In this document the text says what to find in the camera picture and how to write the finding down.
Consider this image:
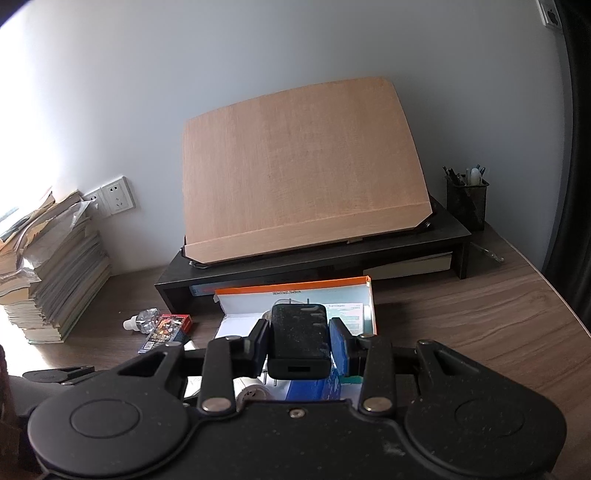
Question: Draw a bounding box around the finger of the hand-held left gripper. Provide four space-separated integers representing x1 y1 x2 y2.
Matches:
22 366 96 385

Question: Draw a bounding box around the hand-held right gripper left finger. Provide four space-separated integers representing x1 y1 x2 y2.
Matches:
117 318 271 414

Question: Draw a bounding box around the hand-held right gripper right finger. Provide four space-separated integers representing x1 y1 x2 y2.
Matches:
329 318 463 414

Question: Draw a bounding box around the black charger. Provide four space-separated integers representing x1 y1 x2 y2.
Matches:
268 303 334 381

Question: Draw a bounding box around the white round travel adapter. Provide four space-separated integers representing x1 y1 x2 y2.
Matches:
235 377 269 403

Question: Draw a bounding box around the blue rectangular box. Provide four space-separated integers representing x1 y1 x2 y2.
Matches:
283 373 345 401

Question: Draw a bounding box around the white box with orange edge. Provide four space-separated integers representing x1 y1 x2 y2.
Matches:
213 275 378 402

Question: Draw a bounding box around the stack of books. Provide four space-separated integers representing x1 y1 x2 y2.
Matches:
0 186 112 346

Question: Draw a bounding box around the colourful card pack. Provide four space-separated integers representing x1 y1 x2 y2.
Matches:
137 314 195 355

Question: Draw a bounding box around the small clear bottle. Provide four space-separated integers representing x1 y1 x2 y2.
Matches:
122 309 161 335

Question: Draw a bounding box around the book under riser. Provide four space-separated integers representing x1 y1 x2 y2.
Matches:
362 251 453 280

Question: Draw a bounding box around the black monitor riser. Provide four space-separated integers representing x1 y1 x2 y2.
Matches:
154 196 472 317

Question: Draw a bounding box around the silver plastic bag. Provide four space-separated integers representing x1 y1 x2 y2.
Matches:
17 199 94 274

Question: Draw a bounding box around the brown cardboard box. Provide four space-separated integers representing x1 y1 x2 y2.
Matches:
181 76 437 267

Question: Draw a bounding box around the black mesh pen holder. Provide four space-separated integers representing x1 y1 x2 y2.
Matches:
445 177 490 232

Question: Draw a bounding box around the white wall socket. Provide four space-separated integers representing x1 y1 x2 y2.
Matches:
80 186 105 209
100 176 137 217

